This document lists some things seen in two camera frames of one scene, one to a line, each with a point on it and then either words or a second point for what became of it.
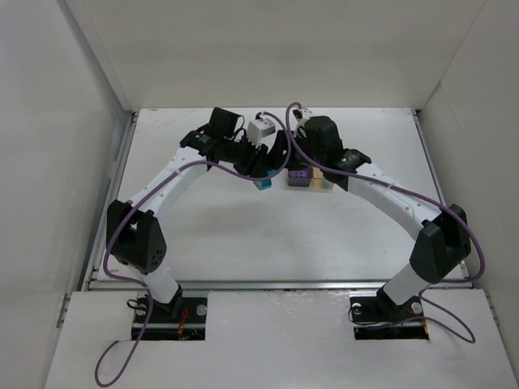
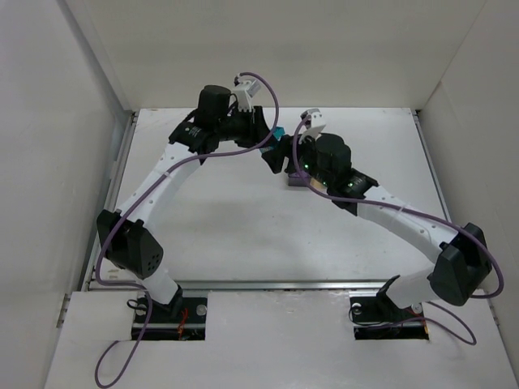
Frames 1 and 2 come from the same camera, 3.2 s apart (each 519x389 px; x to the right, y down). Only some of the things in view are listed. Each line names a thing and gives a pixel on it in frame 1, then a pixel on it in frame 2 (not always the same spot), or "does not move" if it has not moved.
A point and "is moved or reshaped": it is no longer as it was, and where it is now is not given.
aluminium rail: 268,287 does not move
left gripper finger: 256,168 → 248,139
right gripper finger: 277,155 does not move
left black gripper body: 256,160 → 255,122
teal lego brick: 265,184 is moved or reshaped
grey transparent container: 299,177 does not move
